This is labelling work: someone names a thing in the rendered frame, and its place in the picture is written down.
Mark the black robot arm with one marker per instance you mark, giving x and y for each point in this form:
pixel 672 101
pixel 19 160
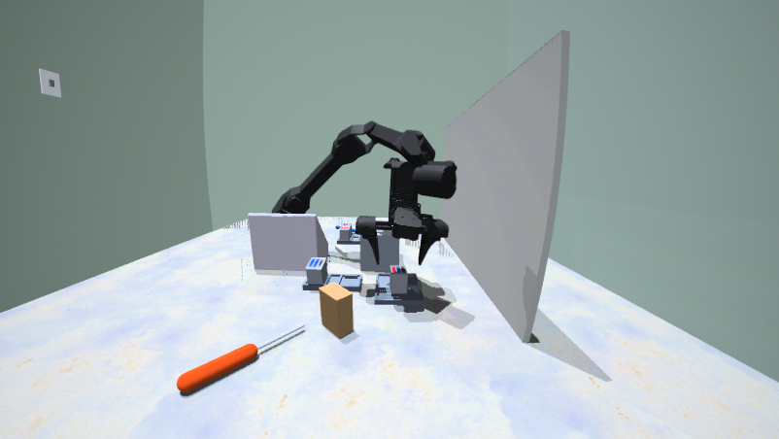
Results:
pixel 421 174

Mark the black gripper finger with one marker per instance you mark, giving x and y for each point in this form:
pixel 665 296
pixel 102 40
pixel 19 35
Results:
pixel 373 240
pixel 426 243

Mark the tan rectangular block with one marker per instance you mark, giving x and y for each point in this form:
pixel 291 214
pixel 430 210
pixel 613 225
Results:
pixel 337 309

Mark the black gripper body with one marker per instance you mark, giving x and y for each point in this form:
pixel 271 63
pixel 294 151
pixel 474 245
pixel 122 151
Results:
pixel 368 225

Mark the grey flat panel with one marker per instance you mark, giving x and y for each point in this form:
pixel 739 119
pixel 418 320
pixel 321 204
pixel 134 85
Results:
pixel 508 149

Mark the orange-handled screwdriver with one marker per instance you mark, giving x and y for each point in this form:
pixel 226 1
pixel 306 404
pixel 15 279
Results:
pixel 219 366

